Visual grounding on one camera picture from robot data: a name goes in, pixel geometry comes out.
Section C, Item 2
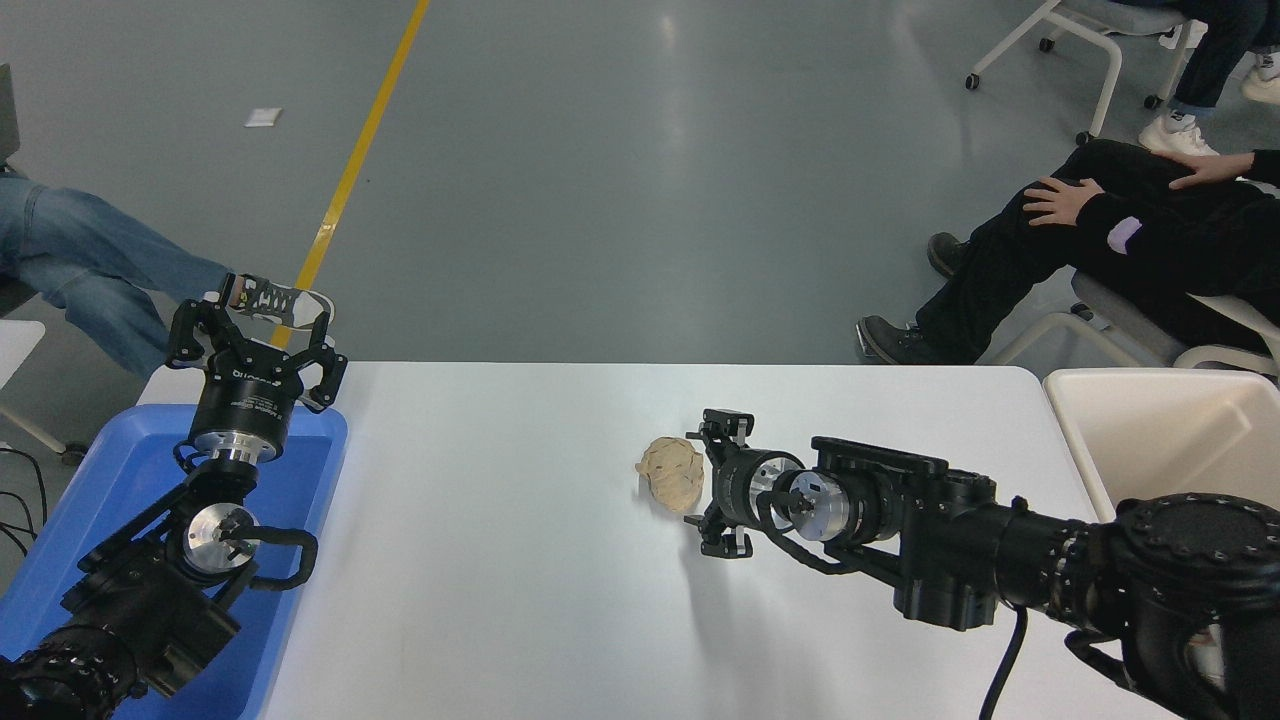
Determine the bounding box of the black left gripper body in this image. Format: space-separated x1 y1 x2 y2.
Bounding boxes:
193 345 306 441

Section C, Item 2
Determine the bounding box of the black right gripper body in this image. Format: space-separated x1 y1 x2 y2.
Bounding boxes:
708 445 766 531

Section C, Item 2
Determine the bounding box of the tan paper ball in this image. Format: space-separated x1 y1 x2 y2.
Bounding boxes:
640 437 707 513

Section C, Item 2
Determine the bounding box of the person's hand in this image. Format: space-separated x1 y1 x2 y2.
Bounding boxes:
1168 152 1257 192
1022 177 1105 227

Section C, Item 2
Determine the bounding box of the person in blue trousers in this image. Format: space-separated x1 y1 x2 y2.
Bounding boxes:
0 165 337 379

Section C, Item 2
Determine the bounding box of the blue plastic tray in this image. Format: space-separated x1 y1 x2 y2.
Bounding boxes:
0 403 349 720

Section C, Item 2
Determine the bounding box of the dark grey screen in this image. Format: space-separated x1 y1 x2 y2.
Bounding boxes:
0 65 21 166

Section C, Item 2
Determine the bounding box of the large pale bin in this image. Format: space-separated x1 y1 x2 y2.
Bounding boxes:
1042 367 1280 526

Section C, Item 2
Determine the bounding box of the person in black clothing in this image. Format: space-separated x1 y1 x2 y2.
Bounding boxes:
857 140 1280 366

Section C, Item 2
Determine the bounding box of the white wheeled chair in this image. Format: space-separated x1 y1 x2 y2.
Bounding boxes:
965 0 1206 146

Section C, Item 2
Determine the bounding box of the black floor cable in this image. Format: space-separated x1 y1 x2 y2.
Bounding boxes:
0 447 47 559

